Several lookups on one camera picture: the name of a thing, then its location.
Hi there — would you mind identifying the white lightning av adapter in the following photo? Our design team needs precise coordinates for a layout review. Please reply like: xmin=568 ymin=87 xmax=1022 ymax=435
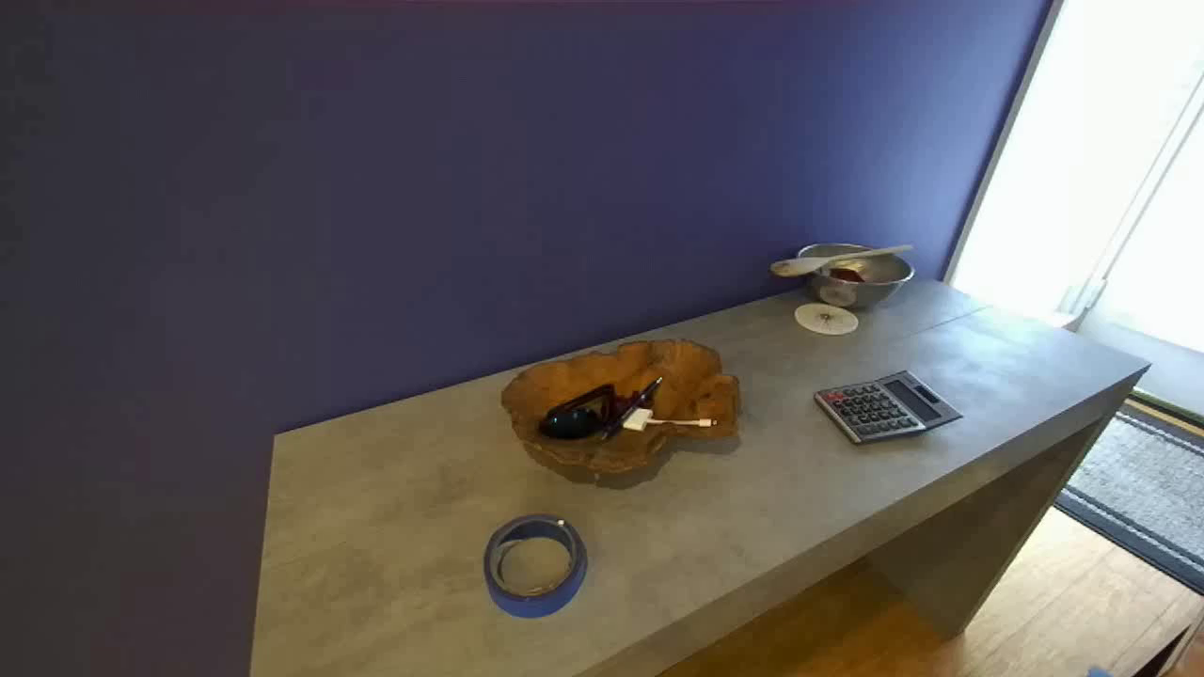
xmin=622 ymin=404 xmax=719 ymax=440

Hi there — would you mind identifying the black key fob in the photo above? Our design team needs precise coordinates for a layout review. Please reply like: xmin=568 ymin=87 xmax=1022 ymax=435
xmin=533 ymin=375 xmax=666 ymax=445

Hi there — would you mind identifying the brown wooden burl bowl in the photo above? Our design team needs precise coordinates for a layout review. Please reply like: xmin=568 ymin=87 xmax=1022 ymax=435
xmin=502 ymin=334 xmax=747 ymax=490

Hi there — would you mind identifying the bowl with wooden spoon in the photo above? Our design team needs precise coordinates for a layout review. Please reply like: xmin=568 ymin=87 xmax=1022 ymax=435
xmin=768 ymin=241 xmax=918 ymax=281

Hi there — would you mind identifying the white round coaster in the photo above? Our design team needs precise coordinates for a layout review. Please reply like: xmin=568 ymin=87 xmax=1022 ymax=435
xmin=790 ymin=300 xmax=864 ymax=341

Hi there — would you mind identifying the blue masking tape roll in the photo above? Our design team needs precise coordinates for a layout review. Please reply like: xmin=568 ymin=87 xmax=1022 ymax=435
xmin=483 ymin=511 xmax=592 ymax=621

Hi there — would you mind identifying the silver metal bowl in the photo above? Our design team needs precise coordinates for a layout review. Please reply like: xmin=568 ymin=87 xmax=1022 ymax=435
xmin=794 ymin=241 xmax=918 ymax=312

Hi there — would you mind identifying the grey desk calculator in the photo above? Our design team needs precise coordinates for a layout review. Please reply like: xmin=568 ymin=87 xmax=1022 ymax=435
xmin=814 ymin=369 xmax=967 ymax=452

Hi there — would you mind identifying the grey concrete-look cabinet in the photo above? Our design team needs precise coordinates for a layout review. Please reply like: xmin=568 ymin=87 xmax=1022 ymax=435
xmin=250 ymin=275 xmax=1150 ymax=677

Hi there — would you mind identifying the bright glass door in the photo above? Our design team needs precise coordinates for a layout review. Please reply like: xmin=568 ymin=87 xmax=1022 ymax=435
xmin=942 ymin=0 xmax=1204 ymax=358

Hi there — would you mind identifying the grey door mat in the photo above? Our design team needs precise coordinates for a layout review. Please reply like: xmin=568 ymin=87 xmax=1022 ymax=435
xmin=1055 ymin=404 xmax=1204 ymax=595

